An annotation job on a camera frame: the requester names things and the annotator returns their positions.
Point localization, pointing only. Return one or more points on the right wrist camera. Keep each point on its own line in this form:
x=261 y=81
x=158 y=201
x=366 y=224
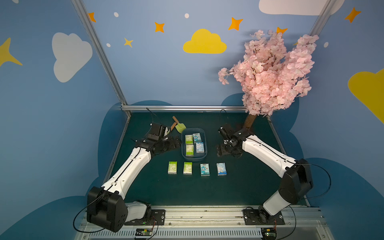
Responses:
x=226 y=132

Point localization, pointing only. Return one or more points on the green pocket tissue pack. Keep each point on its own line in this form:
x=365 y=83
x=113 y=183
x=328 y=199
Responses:
x=172 y=168

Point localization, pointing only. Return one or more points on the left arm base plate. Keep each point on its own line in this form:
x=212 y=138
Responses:
x=156 y=217

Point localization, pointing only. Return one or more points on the left green circuit board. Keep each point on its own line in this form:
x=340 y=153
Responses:
x=143 y=233

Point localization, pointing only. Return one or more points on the pink cherry blossom tree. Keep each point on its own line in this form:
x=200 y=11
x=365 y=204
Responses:
x=272 y=77

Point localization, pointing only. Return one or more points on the blue pocket tissue pack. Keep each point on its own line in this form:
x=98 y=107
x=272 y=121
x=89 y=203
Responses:
x=205 y=170

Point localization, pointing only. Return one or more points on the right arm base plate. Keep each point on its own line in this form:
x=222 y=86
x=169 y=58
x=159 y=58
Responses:
x=255 y=217

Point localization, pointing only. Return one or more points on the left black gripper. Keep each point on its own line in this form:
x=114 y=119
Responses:
x=169 y=144

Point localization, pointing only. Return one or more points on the green circuit board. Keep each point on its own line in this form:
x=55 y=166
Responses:
x=268 y=234
x=143 y=233

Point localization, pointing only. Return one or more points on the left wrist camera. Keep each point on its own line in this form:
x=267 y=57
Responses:
x=157 y=132

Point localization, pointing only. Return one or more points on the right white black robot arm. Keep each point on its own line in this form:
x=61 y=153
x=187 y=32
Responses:
x=296 y=175

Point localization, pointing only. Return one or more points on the aluminium rail frame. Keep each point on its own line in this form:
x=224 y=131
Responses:
x=218 y=223

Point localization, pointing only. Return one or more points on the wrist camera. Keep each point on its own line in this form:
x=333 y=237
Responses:
x=157 y=132
x=226 y=132

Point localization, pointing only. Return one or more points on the blue plastic storage box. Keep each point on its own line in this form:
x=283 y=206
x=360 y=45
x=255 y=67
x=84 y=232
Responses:
x=196 y=157

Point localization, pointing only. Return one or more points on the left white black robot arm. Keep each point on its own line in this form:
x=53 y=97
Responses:
x=106 y=207

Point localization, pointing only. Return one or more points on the green toy rake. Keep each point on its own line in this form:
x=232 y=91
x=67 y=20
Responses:
x=170 y=129

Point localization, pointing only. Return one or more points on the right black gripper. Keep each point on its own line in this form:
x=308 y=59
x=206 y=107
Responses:
x=226 y=149

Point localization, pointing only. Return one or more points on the green toy shovel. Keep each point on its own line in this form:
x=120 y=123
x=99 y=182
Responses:
x=180 y=127

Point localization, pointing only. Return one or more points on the right green circuit board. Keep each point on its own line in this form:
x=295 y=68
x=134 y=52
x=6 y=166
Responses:
x=268 y=234

